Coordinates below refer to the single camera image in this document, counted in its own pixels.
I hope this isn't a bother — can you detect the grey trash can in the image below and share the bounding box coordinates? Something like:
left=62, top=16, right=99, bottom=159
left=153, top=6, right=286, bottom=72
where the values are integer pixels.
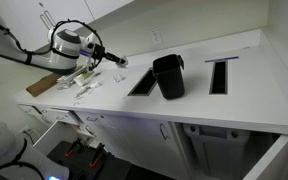
left=183, top=123, right=252, bottom=180

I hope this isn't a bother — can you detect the purple tape strip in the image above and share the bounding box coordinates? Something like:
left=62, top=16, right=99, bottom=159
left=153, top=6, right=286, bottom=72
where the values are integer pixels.
left=204, top=55, right=240, bottom=64

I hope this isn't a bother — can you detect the low wall socket with cable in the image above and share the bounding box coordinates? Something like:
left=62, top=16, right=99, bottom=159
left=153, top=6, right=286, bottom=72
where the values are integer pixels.
left=19, top=124, right=42, bottom=145

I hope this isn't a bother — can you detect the white paper cup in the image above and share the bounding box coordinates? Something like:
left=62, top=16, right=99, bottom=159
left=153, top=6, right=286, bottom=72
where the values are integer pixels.
left=74, top=73, right=94, bottom=87

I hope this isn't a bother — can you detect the silver vertical cabinet handle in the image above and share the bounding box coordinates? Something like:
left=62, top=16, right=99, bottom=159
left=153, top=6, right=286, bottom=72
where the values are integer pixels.
left=85, top=124, right=97, bottom=137
left=159, top=122, right=170, bottom=141

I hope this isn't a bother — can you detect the brown cardboard board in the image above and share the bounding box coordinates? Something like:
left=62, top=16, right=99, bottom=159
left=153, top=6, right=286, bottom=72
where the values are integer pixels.
left=25, top=73, right=62, bottom=98

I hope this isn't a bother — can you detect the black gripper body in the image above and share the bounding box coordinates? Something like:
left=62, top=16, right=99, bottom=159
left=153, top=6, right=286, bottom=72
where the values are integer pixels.
left=89, top=43, right=107, bottom=64

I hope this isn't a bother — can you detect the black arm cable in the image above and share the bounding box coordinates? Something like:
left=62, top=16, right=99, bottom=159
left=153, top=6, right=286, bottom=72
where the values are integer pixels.
left=0, top=16, right=104, bottom=69

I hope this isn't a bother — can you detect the white open drawer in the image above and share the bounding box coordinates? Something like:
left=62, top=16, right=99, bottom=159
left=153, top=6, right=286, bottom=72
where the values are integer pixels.
left=47, top=107, right=84, bottom=127

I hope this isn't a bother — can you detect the black landfill bin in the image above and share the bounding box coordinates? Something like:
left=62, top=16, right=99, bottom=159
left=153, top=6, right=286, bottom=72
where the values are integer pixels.
left=152, top=53, right=186, bottom=100

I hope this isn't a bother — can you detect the black robot table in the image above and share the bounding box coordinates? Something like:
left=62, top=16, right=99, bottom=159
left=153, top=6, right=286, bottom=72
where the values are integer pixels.
left=46, top=139, right=133, bottom=180

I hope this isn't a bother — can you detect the black orange clamp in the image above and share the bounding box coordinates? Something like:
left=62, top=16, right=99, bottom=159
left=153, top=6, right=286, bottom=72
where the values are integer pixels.
left=64, top=137, right=83, bottom=158
left=89, top=142, right=106, bottom=169

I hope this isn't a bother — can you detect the white wall outlet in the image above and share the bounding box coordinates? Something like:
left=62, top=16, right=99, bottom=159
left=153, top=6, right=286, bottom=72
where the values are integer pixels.
left=151, top=28, right=162, bottom=45

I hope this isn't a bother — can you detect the silver upper cabinet handle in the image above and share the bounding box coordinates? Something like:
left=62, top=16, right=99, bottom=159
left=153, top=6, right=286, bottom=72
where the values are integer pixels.
left=39, top=13, right=51, bottom=30
left=44, top=10, right=57, bottom=28

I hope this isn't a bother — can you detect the small white packet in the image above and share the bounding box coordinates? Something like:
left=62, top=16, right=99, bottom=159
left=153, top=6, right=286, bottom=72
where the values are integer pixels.
left=112, top=73, right=127, bottom=84

